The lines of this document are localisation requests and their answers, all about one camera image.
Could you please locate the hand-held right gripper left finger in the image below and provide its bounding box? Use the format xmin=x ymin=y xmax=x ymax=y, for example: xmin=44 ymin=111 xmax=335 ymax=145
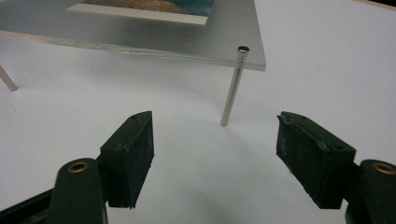
xmin=99 ymin=110 xmax=155 ymax=209

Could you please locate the landscape picture print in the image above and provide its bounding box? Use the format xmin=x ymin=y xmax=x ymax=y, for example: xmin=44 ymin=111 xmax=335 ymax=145
xmin=65 ymin=0 xmax=216 ymax=26

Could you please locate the silver metal frame pin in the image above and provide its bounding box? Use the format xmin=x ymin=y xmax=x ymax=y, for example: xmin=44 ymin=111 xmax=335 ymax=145
xmin=219 ymin=46 xmax=250 ymax=127
xmin=0 ymin=63 xmax=19 ymax=92

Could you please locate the clear acrylic photo frame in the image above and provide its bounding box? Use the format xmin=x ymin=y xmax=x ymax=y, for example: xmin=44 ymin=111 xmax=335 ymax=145
xmin=0 ymin=0 xmax=267 ymax=73

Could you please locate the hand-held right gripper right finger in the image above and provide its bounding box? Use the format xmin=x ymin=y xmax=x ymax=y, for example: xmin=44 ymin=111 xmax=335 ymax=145
xmin=276 ymin=111 xmax=357 ymax=210

